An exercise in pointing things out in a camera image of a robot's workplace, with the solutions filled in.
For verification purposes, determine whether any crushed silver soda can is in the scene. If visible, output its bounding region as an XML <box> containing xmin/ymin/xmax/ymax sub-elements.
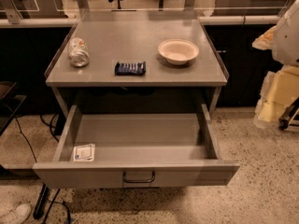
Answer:
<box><xmin>67</xmin><ymin>37</ymin><xmax>89</xmax><ymax>67</ymax></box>

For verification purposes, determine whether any white paper label card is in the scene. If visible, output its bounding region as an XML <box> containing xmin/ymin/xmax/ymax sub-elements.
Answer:
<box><xmin>73</xmin><ymin>144</ymin><xmax>95</xmax><ymax>161</ymax></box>

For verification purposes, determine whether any black bar on floor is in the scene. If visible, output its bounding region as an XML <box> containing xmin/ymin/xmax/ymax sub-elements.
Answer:
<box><xmin>33</xmin><ymin>184</ymin><xmax>50</xmax><ymax>220</ymax></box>

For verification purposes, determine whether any grey top drawer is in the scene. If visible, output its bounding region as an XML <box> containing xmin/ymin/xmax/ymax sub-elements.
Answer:
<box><xmin>34</xmin><ymin>105</ymin><xmax>239</xmax><ymax>189</ymax></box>

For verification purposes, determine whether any dark side table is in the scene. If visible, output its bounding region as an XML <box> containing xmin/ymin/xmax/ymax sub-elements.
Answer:
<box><xmin>0</xmin><ymin>81</ymin><xmax>26</xmax><ymax>135</ymax></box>

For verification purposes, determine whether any white sneaker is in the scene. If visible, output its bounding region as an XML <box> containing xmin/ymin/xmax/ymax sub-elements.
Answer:
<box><xmin>0</xmin><ymin>203</ymin><xmax>33</xmax><ymax>224</ymax></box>

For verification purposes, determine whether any dark blue snack packet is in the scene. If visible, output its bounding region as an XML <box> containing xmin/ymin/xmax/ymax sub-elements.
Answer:
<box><xmin>114</xmin><ymin>62</ymin><xmax>146</xmax><ymax>76</ymax></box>

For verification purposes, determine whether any grey metal drawer cabinet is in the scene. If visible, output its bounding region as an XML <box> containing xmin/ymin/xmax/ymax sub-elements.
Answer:
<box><xmin>46</xmin><ymin>10</ymin><xmax>228</xmax><ymax>115</ymax></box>

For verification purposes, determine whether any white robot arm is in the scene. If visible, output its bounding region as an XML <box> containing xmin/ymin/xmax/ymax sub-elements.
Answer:
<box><xmin>252</xmin><ymin>0</ymin><xmax>299</xmax><ymax>128</ymax></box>

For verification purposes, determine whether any white paper bowl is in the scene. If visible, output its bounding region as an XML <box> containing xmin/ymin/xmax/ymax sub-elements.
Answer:
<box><xmin>158</xmin><ymin>39</ymin><xmax>199</xmax><ymax>65</ymax></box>

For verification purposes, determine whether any black floor cable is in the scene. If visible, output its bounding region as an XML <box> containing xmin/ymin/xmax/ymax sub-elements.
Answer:
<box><xmin>13</xmin><ymin>112</ymin><xmax>74</xmax><ymax>224</ymax></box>

